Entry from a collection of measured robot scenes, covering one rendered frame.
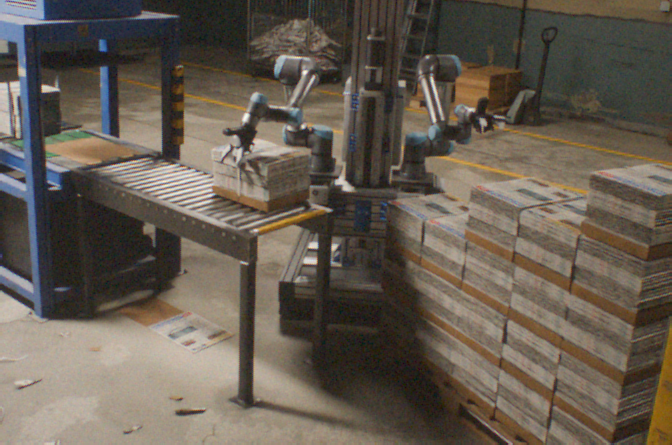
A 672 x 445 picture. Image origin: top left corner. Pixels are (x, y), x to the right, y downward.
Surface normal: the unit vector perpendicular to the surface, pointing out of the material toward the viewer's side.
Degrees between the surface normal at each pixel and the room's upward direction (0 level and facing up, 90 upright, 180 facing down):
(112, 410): 0
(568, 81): 90
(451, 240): 90
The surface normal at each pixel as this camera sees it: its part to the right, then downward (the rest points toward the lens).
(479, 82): -0.66, 0.20
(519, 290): -0.85, 0.11
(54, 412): 0.05, -0.95
